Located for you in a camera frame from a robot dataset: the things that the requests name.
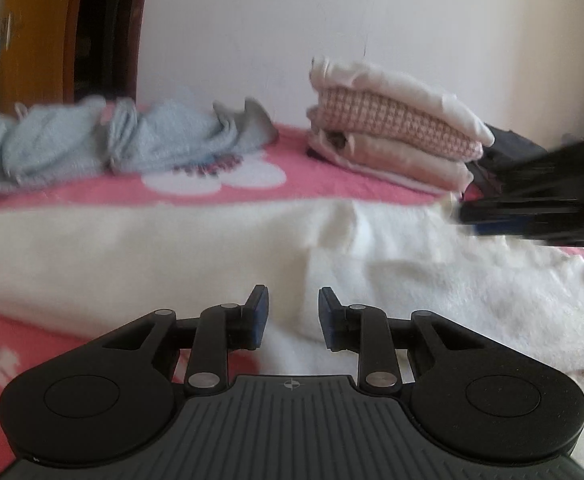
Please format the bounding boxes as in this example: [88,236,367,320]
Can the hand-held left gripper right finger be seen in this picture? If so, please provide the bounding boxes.
[318,286,483,394]

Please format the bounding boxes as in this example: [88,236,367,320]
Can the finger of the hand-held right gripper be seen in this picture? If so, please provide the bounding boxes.
[454,195,538,239]

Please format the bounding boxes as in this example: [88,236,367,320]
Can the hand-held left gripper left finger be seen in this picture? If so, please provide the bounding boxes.
[102,285,271,396]

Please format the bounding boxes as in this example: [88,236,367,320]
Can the white fluffy sweater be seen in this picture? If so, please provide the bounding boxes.
[0,195,584,461]

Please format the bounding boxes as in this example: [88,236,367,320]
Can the stack of pink folded clothes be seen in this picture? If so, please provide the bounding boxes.
[309,56,496,146]

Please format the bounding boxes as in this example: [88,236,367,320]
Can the black folded garment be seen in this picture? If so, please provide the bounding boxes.
[464,125,549,199]

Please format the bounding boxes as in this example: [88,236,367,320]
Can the beige folded garment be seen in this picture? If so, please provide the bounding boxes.
[306,130,476,195]

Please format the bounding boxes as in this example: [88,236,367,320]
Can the pink floral blanket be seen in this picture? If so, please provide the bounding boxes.
[0,122,584,480]

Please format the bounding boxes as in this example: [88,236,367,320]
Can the pink checked folded garment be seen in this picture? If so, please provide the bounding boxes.
[307,87,484,161]

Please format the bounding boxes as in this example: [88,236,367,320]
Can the grey hoodie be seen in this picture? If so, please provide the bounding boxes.
[0,96,281,194]

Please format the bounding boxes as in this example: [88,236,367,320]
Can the wooden door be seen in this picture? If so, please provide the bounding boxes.
[0,0,153,112]

